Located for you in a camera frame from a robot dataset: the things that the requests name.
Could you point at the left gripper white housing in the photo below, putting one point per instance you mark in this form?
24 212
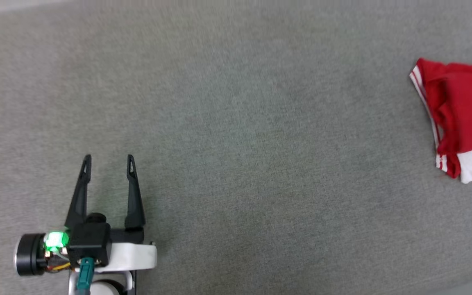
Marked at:
131 256

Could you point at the red jersey garment with print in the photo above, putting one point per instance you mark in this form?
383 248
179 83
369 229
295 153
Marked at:
465 106

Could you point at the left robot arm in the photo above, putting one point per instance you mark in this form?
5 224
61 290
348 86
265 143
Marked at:
109 289

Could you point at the grey fabric covered surface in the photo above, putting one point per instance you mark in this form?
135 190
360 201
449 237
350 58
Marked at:
260 143

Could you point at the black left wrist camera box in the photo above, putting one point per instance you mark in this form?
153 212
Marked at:
90 241

